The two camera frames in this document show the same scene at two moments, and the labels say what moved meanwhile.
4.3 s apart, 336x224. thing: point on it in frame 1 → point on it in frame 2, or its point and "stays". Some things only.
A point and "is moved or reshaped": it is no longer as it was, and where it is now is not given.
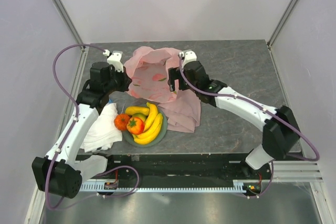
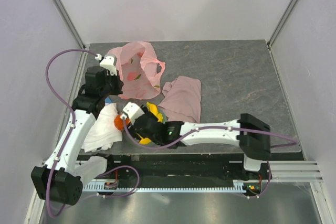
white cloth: x=103 y=133 stays
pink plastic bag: x=148 y=70 is moved or reshaped
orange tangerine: x=121 y=121 stays
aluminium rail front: x=296 y=171 stays
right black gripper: x=176 y=73 → x=147 y=113
